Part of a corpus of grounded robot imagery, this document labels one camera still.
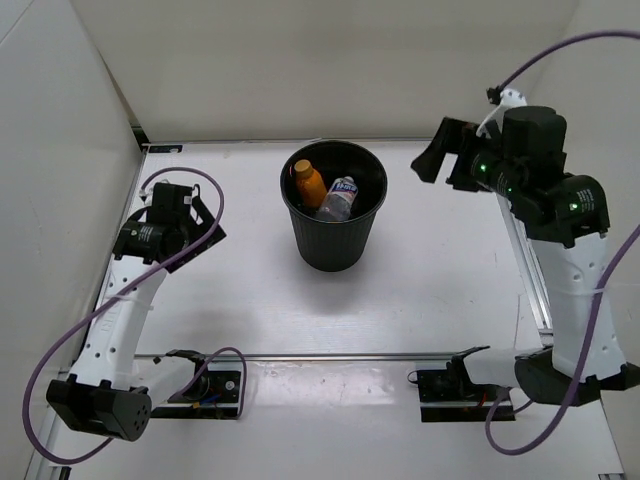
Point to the orange juice bottle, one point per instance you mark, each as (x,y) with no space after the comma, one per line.
(309,183)

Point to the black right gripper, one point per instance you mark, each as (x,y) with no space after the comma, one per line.
(451,136)

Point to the grey aluminium table rail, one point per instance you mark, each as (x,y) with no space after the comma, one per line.
(340,356)

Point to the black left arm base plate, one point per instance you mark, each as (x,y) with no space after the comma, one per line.
(219,389)

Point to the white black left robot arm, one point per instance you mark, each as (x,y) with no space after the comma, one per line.
(105,393)

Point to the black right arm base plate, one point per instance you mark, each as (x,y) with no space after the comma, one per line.
(447,395)

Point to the black ribbed plastic bin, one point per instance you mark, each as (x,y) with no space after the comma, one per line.
(335,246)

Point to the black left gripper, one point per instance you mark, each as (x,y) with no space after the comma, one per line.
(217,235)

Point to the clear bottle white blue label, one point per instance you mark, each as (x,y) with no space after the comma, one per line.
(337,204)

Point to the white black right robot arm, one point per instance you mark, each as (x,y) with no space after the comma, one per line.
(565,218)

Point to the right side aluminium rail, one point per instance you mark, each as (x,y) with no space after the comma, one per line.
(530,272)

